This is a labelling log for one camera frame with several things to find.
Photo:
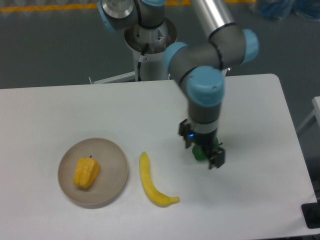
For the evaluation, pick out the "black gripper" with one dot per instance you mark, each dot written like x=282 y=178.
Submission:
x=204 y=136

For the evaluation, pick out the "yellow bell pepper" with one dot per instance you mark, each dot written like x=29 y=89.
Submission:
x=86 y=171

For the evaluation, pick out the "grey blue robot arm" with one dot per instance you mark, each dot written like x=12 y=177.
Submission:
x=204 y=86

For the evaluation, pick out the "green bell pepper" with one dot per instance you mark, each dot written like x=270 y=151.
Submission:
x=198 y=153

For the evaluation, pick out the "beige round plate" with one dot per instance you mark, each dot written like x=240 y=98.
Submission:
x=110 y=181

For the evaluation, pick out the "yellow banana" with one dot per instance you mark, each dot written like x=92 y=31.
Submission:
x=154 y=195

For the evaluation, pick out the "white furniture at right edge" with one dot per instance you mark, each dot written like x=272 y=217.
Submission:
x=312 y=118

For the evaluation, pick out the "black device at table edge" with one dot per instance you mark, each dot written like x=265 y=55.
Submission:
x=311 y=214

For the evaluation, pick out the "blue plastic bag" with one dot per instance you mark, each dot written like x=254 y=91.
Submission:
x=278 y=10

